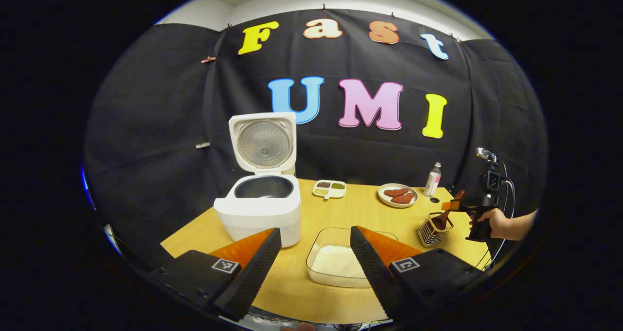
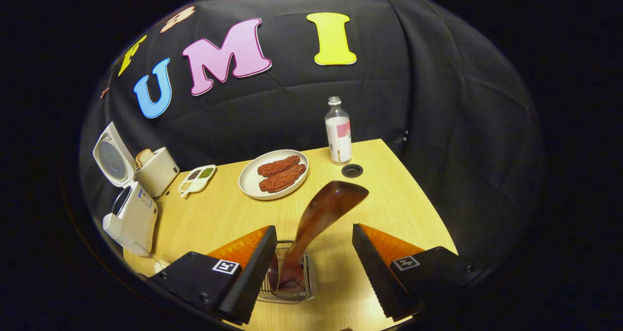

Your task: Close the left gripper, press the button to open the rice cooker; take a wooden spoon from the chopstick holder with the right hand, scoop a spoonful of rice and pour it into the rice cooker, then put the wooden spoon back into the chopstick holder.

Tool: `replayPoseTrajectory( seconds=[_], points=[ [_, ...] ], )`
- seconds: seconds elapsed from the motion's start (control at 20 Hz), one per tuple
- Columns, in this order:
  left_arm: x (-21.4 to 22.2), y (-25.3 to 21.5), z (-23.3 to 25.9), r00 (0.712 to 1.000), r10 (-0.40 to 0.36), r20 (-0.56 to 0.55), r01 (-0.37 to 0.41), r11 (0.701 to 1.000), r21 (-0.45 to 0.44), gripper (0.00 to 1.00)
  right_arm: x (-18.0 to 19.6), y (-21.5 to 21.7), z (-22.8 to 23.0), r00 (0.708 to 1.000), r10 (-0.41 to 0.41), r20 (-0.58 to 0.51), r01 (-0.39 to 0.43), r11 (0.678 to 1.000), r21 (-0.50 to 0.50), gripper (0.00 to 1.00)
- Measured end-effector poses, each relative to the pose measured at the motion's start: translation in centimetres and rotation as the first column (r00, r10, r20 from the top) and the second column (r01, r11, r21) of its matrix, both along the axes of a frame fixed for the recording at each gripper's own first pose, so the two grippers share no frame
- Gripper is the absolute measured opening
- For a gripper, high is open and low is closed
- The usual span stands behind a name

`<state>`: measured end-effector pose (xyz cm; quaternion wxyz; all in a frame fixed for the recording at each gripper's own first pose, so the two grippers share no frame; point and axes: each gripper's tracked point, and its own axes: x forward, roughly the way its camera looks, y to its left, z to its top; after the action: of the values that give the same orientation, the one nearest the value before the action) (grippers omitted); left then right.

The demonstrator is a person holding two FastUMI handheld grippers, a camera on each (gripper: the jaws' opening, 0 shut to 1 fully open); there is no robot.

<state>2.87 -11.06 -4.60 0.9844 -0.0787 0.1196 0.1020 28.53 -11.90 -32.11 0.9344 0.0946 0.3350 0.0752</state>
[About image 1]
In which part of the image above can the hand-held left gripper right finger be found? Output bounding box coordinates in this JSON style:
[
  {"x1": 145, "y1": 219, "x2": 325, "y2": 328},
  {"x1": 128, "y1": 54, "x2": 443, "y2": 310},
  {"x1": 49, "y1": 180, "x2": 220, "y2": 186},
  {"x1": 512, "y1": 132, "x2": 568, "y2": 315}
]
[{"x1": 349, "y1": 225, "x2": 487, "y2": 322}]

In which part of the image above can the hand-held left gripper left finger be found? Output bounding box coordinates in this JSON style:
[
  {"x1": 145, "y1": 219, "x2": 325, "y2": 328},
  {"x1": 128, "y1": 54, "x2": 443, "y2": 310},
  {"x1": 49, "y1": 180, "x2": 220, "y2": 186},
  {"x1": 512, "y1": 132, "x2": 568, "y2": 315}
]
[{"x1": 148, "y1": 227, "x2": 282, "y2": 323}]

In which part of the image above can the brown wooden spoon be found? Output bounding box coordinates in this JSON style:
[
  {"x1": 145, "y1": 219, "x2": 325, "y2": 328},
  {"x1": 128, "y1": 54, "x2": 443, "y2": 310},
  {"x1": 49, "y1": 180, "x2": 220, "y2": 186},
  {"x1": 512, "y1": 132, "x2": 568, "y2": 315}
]
[{"x1": 431, "y1": 190, "x2": 467, "y2": 231}]

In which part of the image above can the wire chopstick holder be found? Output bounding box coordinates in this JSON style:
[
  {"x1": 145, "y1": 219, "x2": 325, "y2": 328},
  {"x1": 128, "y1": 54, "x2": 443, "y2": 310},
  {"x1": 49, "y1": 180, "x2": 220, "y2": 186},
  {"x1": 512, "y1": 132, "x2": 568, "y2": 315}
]
[{"x1": 418, "y1": 212, "x2": 454, "y2": 247}]

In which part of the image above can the white rice cooker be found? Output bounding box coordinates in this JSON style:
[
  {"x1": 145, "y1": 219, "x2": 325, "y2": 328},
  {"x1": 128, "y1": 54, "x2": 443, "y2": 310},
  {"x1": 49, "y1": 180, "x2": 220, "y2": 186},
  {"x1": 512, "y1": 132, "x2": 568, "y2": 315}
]
[{"x1": 213, "y1": 112, "x2": 302, "y2": 248}]

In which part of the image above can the small pink label bottle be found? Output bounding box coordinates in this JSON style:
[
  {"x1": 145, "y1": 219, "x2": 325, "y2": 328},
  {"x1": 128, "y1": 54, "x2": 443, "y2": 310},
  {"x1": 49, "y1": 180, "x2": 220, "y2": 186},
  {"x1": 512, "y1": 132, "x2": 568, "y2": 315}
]
[{"x1": 423, "y1": 162, "x2": 442, "y2": 197}]

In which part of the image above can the clear plastic container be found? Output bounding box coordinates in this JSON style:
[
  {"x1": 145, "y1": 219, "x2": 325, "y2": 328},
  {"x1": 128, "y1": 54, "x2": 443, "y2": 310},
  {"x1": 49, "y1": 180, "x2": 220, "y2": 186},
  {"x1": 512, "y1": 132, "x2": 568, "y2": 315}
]
[{"x1": 306, "y1": 227, "x2": 399, "y2": 289}]

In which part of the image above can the white round plate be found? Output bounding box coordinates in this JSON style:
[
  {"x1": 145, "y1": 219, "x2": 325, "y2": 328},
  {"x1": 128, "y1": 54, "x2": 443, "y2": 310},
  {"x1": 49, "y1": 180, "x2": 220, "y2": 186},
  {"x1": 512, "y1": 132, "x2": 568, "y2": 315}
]
[{"x1": 378, "y1": 184, "x2": 419, "y2": 208}]

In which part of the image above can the white divided grain dish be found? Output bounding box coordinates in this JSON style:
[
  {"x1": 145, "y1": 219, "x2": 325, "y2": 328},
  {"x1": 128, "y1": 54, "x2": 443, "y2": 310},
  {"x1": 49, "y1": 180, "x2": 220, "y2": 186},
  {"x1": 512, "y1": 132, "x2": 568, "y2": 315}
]
[{"x1": 312, "y1": 180, "x2": 347, "y2": 200}]

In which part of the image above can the black backdrop cloth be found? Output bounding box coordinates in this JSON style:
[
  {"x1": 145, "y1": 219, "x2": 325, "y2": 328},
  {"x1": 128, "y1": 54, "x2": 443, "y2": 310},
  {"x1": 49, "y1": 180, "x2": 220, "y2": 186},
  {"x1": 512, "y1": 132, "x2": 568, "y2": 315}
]
[{"x1": 83, "y1": 9, "x2": 550, "y2": 273}]

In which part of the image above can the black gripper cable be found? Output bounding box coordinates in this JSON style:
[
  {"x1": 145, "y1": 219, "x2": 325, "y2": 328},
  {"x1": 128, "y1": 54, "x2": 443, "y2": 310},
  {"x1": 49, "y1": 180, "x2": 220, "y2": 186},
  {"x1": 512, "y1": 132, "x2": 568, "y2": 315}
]
[{"x1": 475, "y1": 160, "x2": 516, "y2": 271}]

